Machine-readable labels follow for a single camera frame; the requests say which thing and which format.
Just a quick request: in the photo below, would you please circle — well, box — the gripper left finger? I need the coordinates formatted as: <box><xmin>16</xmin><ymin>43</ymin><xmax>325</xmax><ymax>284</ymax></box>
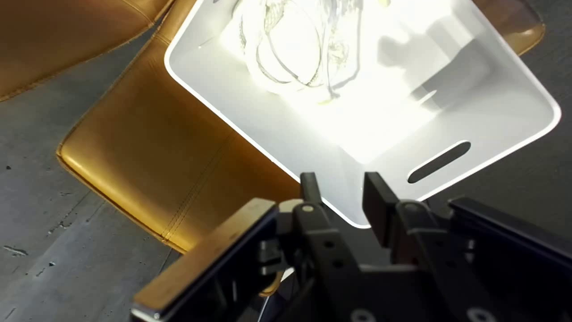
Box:
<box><xmin>131</xmin><ymin>172</ymin><xmax>361</xmax><ymax>322</ymax></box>

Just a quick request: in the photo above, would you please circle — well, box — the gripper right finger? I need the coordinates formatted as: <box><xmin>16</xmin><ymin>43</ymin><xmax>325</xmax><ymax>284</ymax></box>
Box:
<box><xmin>362</xmin><ymin>171</ymin><xmax>572</xmax><ymax>322</ymax></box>

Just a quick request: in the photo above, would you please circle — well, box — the white plastic bin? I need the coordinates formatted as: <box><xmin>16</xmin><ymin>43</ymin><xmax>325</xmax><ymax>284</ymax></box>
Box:
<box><xmin>164</xmin><ymin>0</ymin><xmax>562</xmax><ymax>229</ymax></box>

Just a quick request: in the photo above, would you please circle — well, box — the tan leather seat cushion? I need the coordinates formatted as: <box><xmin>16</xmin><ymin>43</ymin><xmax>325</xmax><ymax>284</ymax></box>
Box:
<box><xmin>56</xmin><ymin>0</ymin><xmax>546</xmax><ymax>297</ymax></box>
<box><xmin>0</xmin><ymin>0</ymin><xmax>176</xmax><ymax>102</ymax></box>

